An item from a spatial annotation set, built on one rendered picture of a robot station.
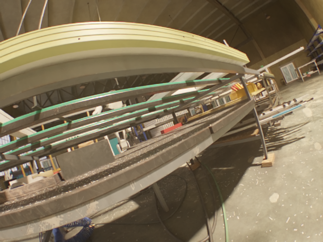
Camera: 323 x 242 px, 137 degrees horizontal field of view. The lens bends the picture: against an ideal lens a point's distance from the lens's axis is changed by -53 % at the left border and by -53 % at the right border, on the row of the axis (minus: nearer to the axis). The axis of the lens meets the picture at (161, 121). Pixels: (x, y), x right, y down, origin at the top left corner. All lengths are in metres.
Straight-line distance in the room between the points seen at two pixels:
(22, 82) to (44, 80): 0.06
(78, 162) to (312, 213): 1.08
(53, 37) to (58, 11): 8.76
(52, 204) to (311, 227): 0.91
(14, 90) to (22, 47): 0.09
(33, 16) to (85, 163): 9.03
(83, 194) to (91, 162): 0.28
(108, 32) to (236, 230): 0.95
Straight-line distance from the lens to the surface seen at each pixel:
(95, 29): 0.34
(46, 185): 0.55
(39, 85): 0.31
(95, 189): 0.30
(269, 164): 1.28
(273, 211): 0.88
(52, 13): 9.12
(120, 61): 0.34
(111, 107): 2.02
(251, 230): 0.81
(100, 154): 0.57
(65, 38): 0.32
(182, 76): 0.88
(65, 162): 0.57
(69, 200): 0.31
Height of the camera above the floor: 0.65
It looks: 3 degrees up
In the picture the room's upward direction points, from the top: 21 degrees counter-clockwise
